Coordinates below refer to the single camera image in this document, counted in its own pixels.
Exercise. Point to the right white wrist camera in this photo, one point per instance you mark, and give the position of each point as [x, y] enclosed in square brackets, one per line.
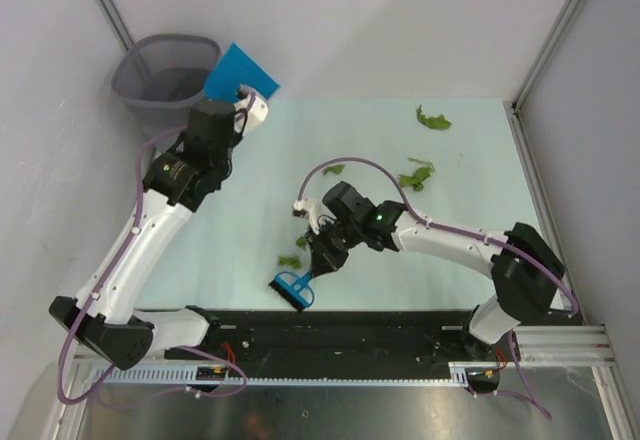
[306, 208]

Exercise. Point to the grey mesh waste bin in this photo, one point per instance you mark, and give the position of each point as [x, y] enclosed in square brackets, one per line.
[162, 76]

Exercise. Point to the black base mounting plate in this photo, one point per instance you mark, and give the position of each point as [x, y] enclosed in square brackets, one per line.
[172, 331]

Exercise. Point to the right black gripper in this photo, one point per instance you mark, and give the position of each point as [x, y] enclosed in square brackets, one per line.
[323, 258]

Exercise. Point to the small green scrap centre top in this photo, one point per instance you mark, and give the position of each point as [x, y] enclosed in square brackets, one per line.
[335, 169]

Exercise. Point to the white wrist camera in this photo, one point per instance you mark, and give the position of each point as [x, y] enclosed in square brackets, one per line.
[306, 208]
[251, 110]

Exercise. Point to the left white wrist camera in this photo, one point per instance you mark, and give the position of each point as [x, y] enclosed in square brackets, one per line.
[251, 110]

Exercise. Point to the blue hand brush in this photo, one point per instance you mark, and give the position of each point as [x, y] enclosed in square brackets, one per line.
[295, 289]

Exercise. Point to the green paper scrap right cluster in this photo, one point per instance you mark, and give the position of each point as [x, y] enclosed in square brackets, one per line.
[415, 180]

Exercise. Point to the green paper scrap lower middle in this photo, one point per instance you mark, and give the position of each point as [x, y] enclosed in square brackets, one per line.
[293, 262]

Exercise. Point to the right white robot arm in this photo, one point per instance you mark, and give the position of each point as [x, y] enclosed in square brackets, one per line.
[523, 268]

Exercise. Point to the white slotted cable duct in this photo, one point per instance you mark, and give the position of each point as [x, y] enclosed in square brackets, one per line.
[454, 375]

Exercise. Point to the green paper scrap far corner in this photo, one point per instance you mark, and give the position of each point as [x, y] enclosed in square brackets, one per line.
[438, 122]

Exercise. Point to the blue plastic dustpan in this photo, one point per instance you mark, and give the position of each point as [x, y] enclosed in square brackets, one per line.
[235, 70]

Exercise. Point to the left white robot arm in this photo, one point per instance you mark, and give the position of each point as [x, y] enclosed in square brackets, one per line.
[102, 315]

